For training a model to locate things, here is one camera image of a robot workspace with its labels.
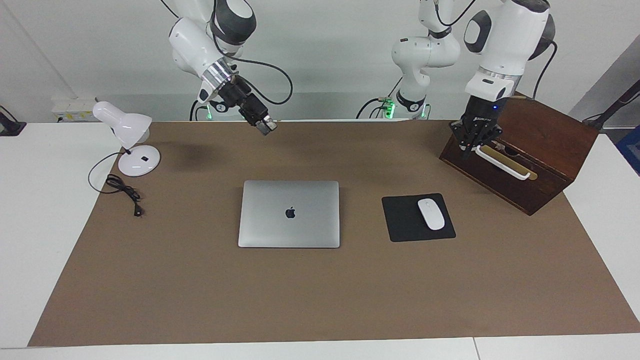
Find brown table mat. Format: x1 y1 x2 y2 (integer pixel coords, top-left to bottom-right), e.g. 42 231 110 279
27 120 640 347

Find black lamp power cable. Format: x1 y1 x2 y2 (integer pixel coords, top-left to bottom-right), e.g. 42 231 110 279
88 151 144 218

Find black mouse pad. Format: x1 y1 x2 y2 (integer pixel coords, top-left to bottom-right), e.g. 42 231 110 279
381 193 457 243

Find silver Apple laptop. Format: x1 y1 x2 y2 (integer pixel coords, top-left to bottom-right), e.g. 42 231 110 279
238 180 341 249

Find black tripod leg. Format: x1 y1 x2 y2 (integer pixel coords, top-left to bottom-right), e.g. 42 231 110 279
582 79 640 132

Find gold box handle plate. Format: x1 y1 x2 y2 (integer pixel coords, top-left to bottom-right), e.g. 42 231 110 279
492 140 539 181

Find white desk lamp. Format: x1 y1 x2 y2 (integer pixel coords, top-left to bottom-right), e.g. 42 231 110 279
92 101 162 177

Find black left arm base cables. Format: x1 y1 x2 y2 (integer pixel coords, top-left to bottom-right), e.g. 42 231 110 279
356 75 401 121

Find black stand foot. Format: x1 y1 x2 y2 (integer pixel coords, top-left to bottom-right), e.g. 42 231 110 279
0 106 27 137

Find white box handle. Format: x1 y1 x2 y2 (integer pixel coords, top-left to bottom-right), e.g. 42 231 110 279
474 145 531 181

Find white power strip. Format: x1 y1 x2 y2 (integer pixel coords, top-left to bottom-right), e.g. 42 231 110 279
52 98 97 122

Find dark brown wooden box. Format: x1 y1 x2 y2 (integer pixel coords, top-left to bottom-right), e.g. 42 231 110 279
439 91 600 216

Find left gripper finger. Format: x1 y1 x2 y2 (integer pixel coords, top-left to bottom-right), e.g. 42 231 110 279
477 125 504 151
449 121 476 161

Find white computer mouse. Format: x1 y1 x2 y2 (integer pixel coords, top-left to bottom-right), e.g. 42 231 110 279
417 198 446 231

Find blue object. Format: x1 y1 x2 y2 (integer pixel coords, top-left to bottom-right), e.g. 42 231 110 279
616 125 640 177

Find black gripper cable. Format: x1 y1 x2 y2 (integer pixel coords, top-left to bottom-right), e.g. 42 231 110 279
212 0 294 106
531 40 558 101

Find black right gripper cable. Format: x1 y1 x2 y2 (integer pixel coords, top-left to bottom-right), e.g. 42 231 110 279
212 0 294 106

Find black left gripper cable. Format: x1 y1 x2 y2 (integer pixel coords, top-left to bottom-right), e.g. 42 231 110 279
531 40 558 101

